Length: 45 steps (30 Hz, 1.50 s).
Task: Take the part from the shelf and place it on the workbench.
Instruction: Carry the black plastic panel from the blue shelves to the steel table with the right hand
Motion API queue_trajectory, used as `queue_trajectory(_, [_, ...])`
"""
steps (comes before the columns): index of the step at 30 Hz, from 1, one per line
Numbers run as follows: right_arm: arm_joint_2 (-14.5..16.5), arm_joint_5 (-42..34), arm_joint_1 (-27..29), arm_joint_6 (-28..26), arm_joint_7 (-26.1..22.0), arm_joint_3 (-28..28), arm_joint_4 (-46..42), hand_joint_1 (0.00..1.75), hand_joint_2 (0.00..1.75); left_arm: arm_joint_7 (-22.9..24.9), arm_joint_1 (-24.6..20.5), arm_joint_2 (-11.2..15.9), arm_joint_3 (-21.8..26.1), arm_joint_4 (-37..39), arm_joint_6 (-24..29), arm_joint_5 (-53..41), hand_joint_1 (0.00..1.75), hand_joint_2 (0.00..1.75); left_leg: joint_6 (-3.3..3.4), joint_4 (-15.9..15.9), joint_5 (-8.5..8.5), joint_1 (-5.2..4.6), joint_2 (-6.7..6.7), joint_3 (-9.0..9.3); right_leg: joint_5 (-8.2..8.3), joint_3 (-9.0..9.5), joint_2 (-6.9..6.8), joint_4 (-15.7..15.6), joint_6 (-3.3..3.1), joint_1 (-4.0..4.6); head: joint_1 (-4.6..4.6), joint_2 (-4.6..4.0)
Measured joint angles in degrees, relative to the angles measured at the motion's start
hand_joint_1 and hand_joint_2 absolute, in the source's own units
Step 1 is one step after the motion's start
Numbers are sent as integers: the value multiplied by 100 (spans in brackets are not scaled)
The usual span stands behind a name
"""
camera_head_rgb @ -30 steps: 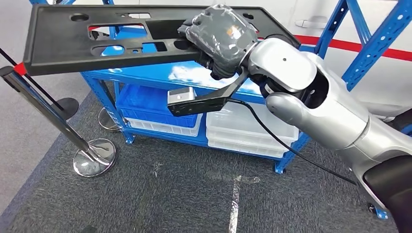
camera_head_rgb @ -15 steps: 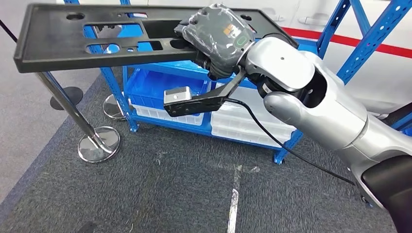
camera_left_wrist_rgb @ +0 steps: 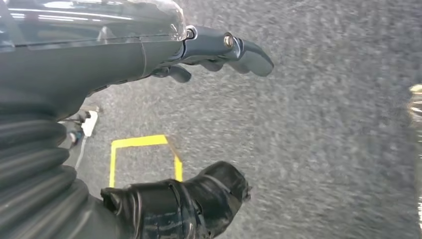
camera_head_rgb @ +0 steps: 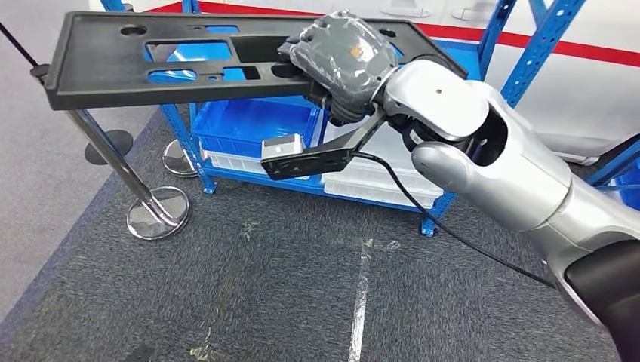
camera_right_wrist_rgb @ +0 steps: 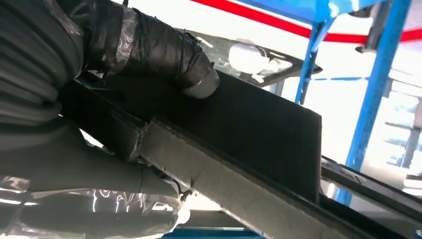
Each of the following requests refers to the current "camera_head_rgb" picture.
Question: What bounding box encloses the blue metal shelf rack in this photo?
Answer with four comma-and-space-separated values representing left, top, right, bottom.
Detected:
587, 132, 640, 211
100, 0, 589, 237

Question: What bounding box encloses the black camera bracket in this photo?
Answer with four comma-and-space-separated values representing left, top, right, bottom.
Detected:
260, 107, 389, 182

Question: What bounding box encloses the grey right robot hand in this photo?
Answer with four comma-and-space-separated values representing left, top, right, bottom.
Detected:
277, 10, 400, 126

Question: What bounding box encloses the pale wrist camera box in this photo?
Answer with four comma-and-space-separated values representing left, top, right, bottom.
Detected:
260, 133, 306, 160

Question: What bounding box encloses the clear floor tape strip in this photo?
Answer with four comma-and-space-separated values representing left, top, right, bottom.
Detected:
347, 238, 401, 362

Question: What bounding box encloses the thin black stanchion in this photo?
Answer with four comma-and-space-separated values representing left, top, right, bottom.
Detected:
0, 22, 134, 166

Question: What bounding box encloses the black camera cable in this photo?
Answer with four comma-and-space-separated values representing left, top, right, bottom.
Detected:
352, 152, 557, 290

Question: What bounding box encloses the red barrier belt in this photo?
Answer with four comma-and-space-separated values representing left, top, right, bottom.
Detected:
145, 0, 640, 69

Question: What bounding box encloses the black plastic panel part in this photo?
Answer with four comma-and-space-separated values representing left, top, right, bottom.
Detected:
44, 11, 469, 112

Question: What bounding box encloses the blue plastic bin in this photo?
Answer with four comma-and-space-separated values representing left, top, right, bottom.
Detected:
192, 97, 324, 160
607, 159, 640, 211

